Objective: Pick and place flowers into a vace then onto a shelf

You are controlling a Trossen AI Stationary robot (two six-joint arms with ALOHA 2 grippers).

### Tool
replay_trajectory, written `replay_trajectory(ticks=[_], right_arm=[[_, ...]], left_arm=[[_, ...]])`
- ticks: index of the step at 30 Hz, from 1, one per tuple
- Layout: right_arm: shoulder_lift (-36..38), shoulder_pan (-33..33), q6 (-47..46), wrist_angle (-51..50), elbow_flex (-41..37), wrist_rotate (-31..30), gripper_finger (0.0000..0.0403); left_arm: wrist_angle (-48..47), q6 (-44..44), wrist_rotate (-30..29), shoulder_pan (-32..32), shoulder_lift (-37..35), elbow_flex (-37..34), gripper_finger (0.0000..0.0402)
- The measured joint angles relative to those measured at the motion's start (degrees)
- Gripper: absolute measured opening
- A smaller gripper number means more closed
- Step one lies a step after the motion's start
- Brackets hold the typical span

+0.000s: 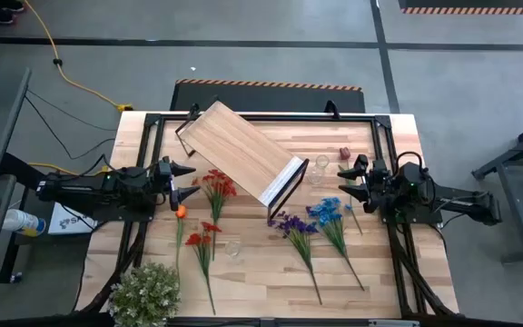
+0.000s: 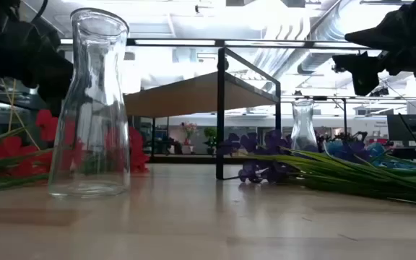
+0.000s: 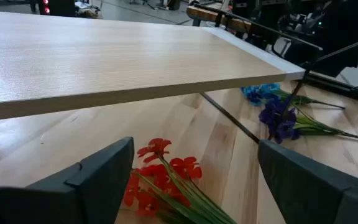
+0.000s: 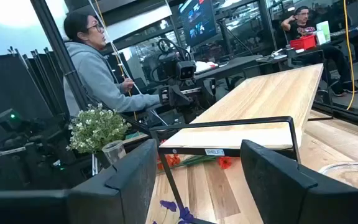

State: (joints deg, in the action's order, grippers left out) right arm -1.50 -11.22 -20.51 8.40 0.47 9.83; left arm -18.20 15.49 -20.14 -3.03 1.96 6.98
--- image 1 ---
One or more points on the black floor mat striped edge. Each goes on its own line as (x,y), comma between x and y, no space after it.
(470,4)
(266,97)

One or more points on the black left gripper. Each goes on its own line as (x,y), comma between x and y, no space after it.
(161,181)

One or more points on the blue flower bunch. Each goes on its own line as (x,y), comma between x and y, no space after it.
(329,213)

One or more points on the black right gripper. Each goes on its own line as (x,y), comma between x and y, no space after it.
(377,181)

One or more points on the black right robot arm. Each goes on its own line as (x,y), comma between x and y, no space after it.
(452,200)

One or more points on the small red flower bunch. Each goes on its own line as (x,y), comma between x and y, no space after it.
(194,239)

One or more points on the purple flower bunch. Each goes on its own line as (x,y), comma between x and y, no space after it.
(295,224)

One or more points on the white printed box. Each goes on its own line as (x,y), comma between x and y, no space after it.
(68,222)

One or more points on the large red flower bunch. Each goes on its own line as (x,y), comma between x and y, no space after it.
(218,186)

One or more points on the black metal table frame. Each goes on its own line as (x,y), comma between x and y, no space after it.
(289,117)

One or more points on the wooden shelf black metal frame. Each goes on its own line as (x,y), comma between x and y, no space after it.
(239,150)

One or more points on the person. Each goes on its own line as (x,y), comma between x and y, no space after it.
(2,13)

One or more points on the white plastic bottle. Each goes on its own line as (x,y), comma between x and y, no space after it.
(21,221)

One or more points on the clear glass vase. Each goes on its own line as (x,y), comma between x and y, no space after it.
(233,250)
(318,175)

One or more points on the orange tulip green stem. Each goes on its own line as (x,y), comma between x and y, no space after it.
(181,211)

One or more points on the potted plant white blossoms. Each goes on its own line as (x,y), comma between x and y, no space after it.
(145,295)

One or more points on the dark red rose stem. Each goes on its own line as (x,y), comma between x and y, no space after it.
(344,153)

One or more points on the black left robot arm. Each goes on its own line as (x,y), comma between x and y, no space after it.
(84,186)

